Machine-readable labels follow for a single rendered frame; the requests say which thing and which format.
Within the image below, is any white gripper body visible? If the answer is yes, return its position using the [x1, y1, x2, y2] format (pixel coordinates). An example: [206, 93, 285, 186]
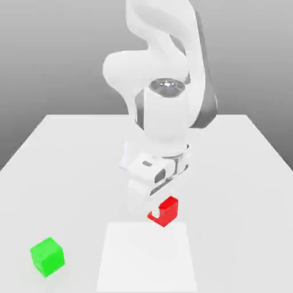
[127, 169, 190, 208]

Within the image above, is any small red cube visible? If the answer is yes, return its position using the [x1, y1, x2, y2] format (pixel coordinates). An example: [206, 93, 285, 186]
[146, 196, 179, 228]

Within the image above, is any small green cube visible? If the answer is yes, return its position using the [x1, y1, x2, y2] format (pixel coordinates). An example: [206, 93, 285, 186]
[29, 236, 66, 279]

